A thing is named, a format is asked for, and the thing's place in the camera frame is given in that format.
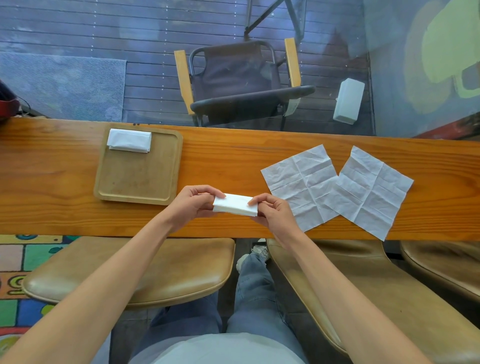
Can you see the colourful patterned play mat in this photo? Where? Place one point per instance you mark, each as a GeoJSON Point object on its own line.
{"type": "Point", "coordinates": [22, 262]}

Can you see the person's left thumb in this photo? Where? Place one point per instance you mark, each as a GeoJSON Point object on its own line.
{"type": "Point", "coordinates": [212, 191]}

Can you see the black metal stand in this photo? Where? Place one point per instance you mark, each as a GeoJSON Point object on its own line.
{"type": "Point", "coordinates": [270, 15]}

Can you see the square wooden tray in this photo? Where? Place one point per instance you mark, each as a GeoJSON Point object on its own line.
{"type": "Point", "coordinates": [137, 176]}

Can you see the dark folding chair wooden armrests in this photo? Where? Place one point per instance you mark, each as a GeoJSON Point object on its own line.
{"type": "Point", "coordinates": [232, 82]}

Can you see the person's left forearm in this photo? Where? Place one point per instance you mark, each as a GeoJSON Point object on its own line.
{"type": "Point", "coordinates": [93, 296]}

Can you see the person's right forearm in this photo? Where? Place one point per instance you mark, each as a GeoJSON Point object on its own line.
{"type": "Point", "coordinates": [348, 300]}

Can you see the tan leather stool seat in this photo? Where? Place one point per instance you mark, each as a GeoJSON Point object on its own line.
{"type": "Point", "coordinates": [446, 262]}
{"type": "Point", "coordinates": [393, 300]}
{"type": "Point", "coordinates": [180, 270]}

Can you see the person's left hand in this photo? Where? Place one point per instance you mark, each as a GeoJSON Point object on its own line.
{"type": "Point", "coordinates": [187, 206]}

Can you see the dark red object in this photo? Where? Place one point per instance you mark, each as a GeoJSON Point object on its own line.
{"type": "Point", "coordinates": [6, 103]}

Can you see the grey outdoor rug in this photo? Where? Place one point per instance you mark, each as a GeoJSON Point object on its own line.
{"type": "Point", "coordinates": [63, 84]}

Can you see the white chair tag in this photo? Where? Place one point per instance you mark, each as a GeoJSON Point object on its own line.
{"type": "Point", "coordinates": [291, 107]}

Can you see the person's right hand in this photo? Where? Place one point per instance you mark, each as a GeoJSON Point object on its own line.
{"type": "Point", "coordinates": [279, 221]}

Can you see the person's right thumb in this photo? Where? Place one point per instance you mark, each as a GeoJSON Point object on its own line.
{"type": "Point", "coordinates": [260, 198]}

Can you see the unfolded creased white napkin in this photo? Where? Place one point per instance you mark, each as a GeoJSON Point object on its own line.
{"type": "Point", "coordinates": [300, 180]}
{"type": "Point", "coordinates": [375, 191]}

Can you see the person's light grey shirt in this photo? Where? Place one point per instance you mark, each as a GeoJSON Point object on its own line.
{"type": "Point", "coordinates": [217, 350]}

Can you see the person's white sneaker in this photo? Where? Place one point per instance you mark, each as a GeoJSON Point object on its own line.
{"type": "Point", "coordinates": [258, 252]}

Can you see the person's blue jeans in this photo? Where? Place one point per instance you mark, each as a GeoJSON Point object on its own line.
{"type": "Point", "coordinates": [255, 300]}

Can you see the white paper napkin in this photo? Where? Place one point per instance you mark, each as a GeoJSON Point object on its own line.
{"type": "Point", "coordinates": [234, 204]}
{"type": "Point", "coordinates": [129, 140]}

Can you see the white rectangular box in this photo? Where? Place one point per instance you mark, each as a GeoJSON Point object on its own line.
{"type": "Point", "coordinates": [348, 100]}

